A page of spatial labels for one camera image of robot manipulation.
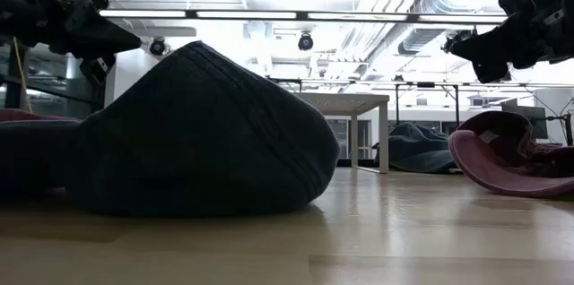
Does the dark glass partition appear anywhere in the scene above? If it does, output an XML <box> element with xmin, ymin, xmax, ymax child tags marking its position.
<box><xmin>0</xmin><ymin>42</ymin><xmax>111</xmax><ymax>120</ymax></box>

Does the black computer monitor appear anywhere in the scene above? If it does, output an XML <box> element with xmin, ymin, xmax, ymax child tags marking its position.
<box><xmin>500</xmin><ymin>99</ymin><xmax>549</xmax><ymax>141</ymax></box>

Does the black ceiling spotlight cluster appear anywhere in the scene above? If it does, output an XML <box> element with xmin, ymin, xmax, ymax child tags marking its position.
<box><xmin>441</xmin><ymin>28</ymin><xmax>479</xmax><ymax>53</ymax></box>

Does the yellow cable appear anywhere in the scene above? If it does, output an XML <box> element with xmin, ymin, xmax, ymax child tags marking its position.
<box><xmin>11</xmin><ymin>36</ymin><xmax>33</xmax><ymax>114</ymax></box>

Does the black metal stand frame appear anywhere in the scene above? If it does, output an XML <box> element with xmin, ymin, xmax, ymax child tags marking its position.
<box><xmin>393</xmin><ymin>81</ymin><xmax>461</xmax><ymax>127</ymax></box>

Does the black round ceiling spotlight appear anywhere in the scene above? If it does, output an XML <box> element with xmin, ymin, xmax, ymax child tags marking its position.
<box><xmin>297</xmin><ymin>32</ymin><xmax>315</xmax><ymax>52</ymax></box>
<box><xmin>149</xmin><ymin>37</ymin><xmax>168</xmax><ymax>57</ymax></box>

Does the white perforated shelf riser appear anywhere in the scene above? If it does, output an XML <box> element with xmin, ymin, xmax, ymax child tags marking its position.
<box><xmin>293</xmin><ymin>91</ymin><xmax>390</xmax><ymax>175</ymax></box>

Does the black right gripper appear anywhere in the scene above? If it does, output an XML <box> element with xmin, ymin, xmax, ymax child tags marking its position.
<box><xmin>449</xmin><ymin>0</ymin><xmax>574</xmax><ymax>84</ymax></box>

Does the overhead LED light bar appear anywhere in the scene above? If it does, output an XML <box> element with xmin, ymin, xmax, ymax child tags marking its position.
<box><xmin>98</xmin><ymin>8</ymin><xmax>508</xmax><ymax>25</ymax></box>

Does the silver ribbed ventilation duct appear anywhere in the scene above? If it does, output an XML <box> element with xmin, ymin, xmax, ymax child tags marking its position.
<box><xmin>397</xmin><ymin>0</ymin><xmax>512</xmax><ymax>56</ymax></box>

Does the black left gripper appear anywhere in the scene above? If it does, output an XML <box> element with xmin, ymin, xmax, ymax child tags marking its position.
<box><xmin>0</xmin><ymin>0</ymin><xmax>143</xmax><ymax>85</ymax></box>

